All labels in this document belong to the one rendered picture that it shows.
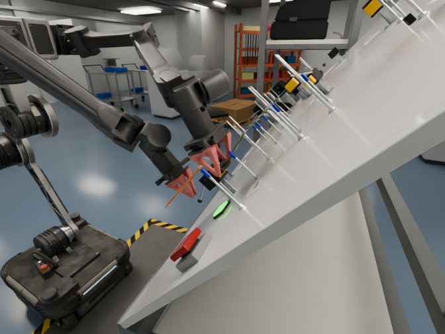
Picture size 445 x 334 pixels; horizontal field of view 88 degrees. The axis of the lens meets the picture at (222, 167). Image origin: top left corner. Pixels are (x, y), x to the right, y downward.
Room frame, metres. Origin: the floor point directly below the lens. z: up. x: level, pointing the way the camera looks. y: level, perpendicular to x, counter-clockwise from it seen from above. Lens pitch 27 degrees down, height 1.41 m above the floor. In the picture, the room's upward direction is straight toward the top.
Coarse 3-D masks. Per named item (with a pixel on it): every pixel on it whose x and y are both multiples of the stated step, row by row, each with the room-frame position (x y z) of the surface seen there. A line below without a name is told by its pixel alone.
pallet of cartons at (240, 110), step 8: (216, 104) 5.01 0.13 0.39; (224, 104) 5.01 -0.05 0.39; (232, 104) 5.02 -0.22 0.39; (240, 104) 5.03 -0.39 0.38; (248, 104) 5.01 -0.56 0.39; (232, 112) 4.53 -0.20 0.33; (240, 112) 4.59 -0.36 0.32; (248, 112) 4.84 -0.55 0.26; (216, 120) 4.73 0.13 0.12; (224, 120) 4.65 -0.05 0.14; (240, 120) 4.60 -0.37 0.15; (248, 120) 4.86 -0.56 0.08
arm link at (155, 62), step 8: (136, 32) 0.84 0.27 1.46; (144, 32) 0.85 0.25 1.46; (136, 40) 0.84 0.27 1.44; (144, 40) 0.84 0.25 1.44; (136, 48) 0.83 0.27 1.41; (144, 48) 0.78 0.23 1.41; (152, 48) 0.77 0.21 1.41; (144, 56) 0.73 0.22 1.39; (152, 56) 0.71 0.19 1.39; (160, 56) 0.70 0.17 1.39; (144, 64) 0.76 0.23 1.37; (152, 64) 0.66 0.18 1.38; (160, 64) 0.65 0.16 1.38; (168, 64) 0.62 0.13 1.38; (152, 72) 0.60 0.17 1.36; (160, 72) 0.58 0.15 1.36; (160, 80) 0.55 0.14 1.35; (160, 88) 0.55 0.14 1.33; (168, 96) 0.54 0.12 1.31; (168, 104) 0.56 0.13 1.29
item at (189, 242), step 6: (198, 228) 0.32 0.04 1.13; (192, 234) 0.30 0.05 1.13; (198, 234) 0.31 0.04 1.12; (186, 240) 0.29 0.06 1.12; (192, 240) 0.29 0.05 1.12; (198, 240) 0.30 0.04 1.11; (180, 246) 0.29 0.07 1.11; (186, 246) 0.28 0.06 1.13; (192, 246) 0.29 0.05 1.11; (174, 252) 0.28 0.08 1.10; (180, 252) 0.27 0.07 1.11; (186, 252) 0.28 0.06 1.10; (174, 258) 0.28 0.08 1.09
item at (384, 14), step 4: (384, 0) 0.73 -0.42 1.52; (368, 4) 0.75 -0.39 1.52; (364, 8) 0.76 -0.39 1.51; (380, 8) 0.74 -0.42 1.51; (384, 8) 0.75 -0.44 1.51; (376, 12) 0.74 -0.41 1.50; (380, 12) 0.77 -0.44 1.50; (384, 12) 0.76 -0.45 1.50; (388, 12) 0.74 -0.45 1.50; (372, 16) 0.75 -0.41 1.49; (380, 16) 0.75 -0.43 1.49; (384, 16) 0.76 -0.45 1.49; (388, 16) 0.76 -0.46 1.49; (392, 16) 0.74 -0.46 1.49; (400, 16) 0.73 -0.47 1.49; (384, 20) 0.75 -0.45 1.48; (388, 20) 0.76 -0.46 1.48; (392, 20) 0.75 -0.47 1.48; (388, 24) 0.74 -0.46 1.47
